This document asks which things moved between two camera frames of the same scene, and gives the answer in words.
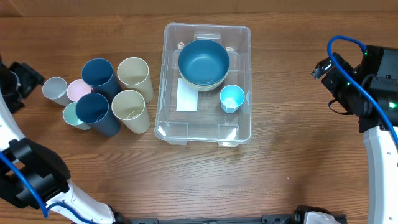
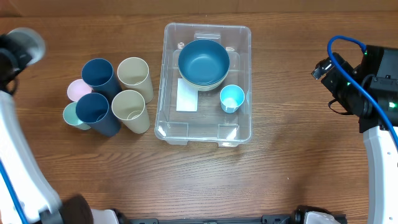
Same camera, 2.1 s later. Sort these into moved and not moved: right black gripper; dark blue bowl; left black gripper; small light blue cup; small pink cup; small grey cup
Moved: small grey cup; left black gripper
Not moved: small light blue cup; right black gripper; small pink cup; dark blue bowl
